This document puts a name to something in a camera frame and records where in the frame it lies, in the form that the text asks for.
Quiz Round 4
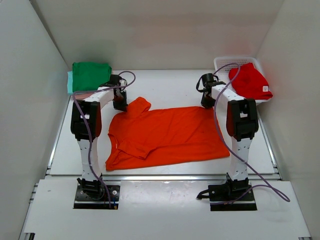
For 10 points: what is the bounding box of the orange t shirt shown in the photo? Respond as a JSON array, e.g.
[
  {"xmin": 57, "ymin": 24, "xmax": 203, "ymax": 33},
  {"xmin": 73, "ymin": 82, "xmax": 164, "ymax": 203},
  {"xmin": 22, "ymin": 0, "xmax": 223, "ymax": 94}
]
[{"xmin": 105, "ymin": 97, "xmax": 230, "ymax": 171}]

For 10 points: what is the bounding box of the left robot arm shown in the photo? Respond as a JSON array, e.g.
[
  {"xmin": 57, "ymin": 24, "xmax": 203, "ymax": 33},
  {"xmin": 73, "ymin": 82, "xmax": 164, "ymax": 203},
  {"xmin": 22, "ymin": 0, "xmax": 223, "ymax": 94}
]
[{"xmin": 70, "ymin": 74, "xmax": 128, "ymax": 201}]

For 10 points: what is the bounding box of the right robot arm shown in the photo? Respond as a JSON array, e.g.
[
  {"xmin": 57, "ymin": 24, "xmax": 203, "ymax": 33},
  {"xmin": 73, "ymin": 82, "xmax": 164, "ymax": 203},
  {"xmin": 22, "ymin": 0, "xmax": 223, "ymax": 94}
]
[{"xmin": 196, "ymin": 73, "xmax": 259, "ymax": 202}]

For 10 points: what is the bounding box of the pink folded t shirt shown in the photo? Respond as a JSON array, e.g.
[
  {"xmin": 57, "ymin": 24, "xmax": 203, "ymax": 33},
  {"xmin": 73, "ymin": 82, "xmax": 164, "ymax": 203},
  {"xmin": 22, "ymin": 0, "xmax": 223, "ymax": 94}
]
[{"xmin": 72, "ymin": 92, "xmax": 92, "ymax": 100}]

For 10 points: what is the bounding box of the white plastic basket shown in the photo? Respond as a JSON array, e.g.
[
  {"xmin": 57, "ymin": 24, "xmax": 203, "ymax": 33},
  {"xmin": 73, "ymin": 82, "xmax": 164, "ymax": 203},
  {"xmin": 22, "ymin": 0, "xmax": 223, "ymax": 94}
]
[{"xmin": 213, "ymin": 56, "xmax": 271, "ymax": 104}]

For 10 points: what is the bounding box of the green folded t shirt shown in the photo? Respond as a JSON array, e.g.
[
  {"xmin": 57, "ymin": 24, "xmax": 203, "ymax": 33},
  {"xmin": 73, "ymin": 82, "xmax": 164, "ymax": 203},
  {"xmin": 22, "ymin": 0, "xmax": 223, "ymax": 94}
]
[{"xmin": 72, "ymin": 62, "xmax": 112, "ymax": 92}]

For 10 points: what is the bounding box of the red t shirt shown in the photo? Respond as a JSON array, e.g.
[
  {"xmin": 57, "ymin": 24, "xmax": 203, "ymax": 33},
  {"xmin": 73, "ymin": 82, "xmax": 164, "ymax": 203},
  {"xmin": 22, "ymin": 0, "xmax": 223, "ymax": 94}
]
[{"xmin": 231, "ymin": 63, "xmax": 273, "ymax": 100}]

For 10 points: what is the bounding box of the teal folded t shirt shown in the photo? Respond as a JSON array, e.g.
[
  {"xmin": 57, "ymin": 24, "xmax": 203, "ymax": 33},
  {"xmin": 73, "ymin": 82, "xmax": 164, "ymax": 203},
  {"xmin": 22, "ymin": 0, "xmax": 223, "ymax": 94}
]
[{"xmin": 67, "ymin": 71, "xmax": 74, "ymax": 95}]

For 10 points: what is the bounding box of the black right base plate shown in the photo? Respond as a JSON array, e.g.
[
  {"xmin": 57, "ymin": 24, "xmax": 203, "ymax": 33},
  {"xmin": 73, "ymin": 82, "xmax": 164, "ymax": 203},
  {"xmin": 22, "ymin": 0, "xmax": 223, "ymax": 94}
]
[{"xmin": 196, "ymin": 183, "xmax": 258, "ymax": 212}]

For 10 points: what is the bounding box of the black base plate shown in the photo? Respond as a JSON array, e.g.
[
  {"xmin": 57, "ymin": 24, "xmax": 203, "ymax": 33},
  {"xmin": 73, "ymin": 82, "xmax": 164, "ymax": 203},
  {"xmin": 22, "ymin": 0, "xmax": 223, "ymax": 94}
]
[
  {"xmin": 196, "ymin": 183, "xmax": 258, "ymax": 212},
  {"xmin": 73, "ymin": 184, "xmax": 121, "ymax": 210}
]

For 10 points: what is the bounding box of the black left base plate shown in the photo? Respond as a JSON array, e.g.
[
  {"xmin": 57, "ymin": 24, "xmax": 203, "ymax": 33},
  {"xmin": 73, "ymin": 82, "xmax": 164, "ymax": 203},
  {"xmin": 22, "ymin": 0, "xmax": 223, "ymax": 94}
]
[{"xmin": 73, "ymin": 184, "xmax": 121, "ymax": 210}]

